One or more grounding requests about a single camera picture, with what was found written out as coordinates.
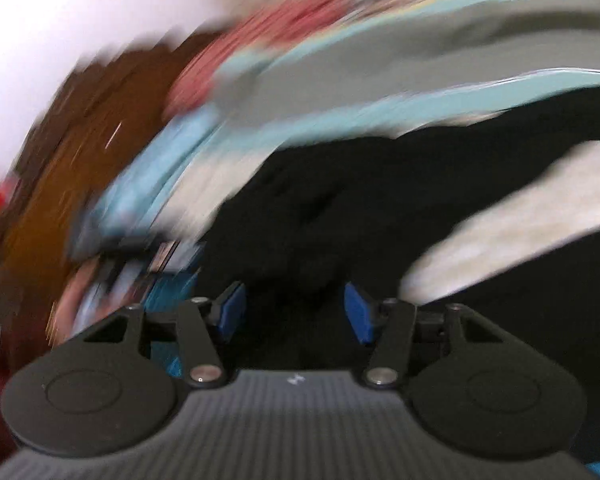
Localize brown wooden headboard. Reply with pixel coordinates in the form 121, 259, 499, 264
0, 30, 219, 376

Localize cream chevron bed blanket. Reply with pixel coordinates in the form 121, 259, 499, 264
68, 0, 600, 302

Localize black pants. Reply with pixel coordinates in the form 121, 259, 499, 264
196, 87, 600, 462

